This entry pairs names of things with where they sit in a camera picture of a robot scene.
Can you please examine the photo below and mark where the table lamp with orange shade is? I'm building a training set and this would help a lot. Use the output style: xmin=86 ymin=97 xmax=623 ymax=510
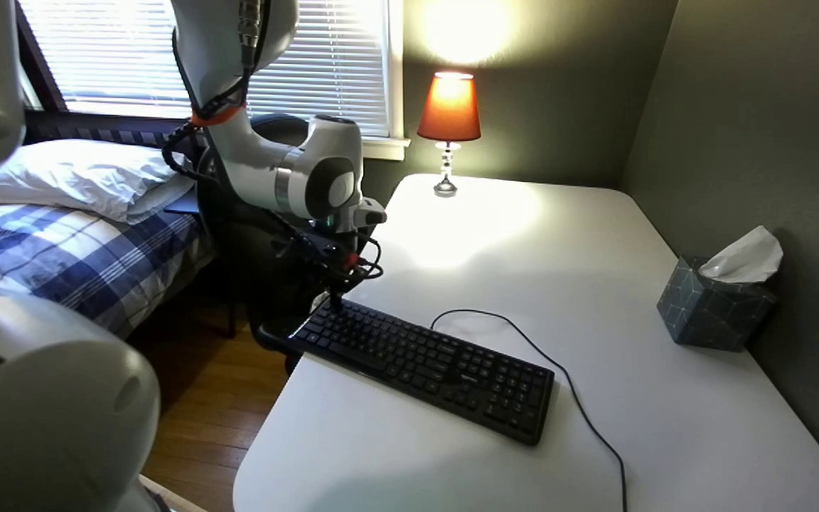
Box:
xmin=417 ymin=70 xmax=483 ymax=198

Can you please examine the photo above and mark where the bed with blue plaid blanket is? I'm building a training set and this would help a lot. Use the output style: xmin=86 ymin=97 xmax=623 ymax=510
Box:
xmin=0 ymin=110 xmax=217 ymax=341

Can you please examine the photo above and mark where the black cable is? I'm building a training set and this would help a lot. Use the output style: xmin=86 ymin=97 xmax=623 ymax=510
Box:
xmin=429 ymin=309 xmax=629 ymax=512

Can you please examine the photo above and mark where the window with white blinds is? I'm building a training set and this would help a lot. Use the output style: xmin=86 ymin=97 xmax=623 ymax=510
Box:
xmin=16 ymin=0 xmax=412 ymax=161

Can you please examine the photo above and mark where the black office chair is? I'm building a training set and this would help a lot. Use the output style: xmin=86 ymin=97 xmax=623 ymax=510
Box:
xmin=195 ymin=112 xmax=383 ymax=373

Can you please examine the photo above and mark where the dark patterned tissue box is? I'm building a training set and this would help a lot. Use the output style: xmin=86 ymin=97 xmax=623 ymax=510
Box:
xmin=656 ymin=225 xmax=785 ymax=353

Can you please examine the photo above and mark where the white pillow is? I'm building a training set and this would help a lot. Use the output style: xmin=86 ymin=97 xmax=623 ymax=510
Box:
xmin=0 ymin=138 xmax=197 ymax=225

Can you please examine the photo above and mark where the black computer keyboard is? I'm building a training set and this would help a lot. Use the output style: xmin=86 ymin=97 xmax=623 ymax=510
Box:
xmin=287 ymin=297 xmax=557 ymax=447

